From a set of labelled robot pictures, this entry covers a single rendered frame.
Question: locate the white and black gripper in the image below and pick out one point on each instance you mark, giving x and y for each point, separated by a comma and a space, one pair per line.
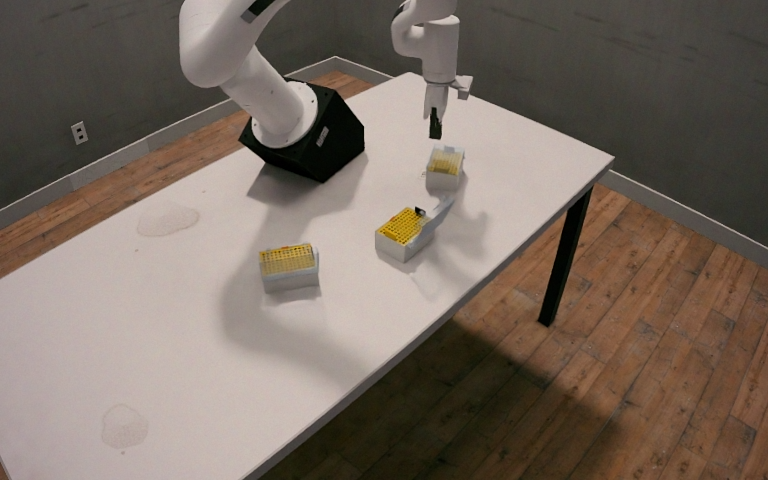
435, 104

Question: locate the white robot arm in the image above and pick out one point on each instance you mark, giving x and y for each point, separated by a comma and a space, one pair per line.
209, 58

